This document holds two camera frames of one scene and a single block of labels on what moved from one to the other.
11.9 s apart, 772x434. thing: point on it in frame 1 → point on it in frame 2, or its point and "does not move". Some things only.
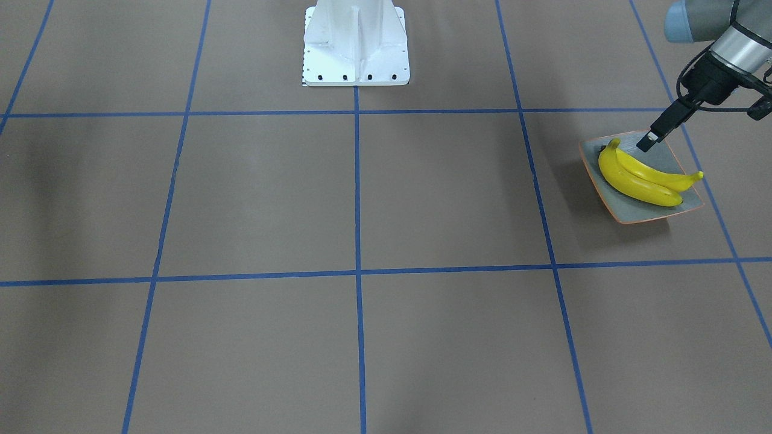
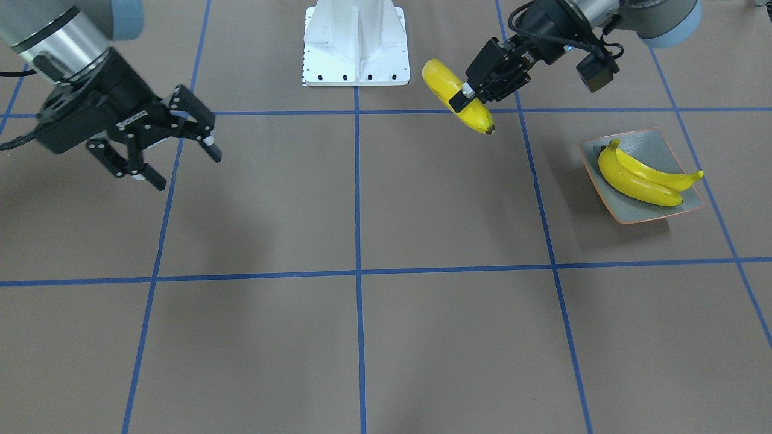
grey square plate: [623, 208] does not move
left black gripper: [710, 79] → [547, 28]
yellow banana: [674, 182] does not move
